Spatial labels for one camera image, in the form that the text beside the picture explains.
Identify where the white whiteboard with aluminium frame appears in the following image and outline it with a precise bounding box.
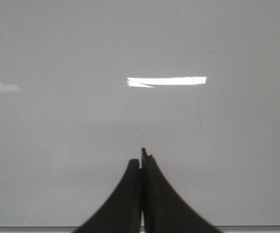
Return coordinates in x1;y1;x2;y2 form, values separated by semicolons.
0;0;280;226

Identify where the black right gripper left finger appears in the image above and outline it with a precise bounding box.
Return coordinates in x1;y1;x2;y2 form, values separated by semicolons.
75;159;141;233

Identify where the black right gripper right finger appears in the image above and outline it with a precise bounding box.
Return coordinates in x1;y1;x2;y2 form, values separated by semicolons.
141;148;220;233

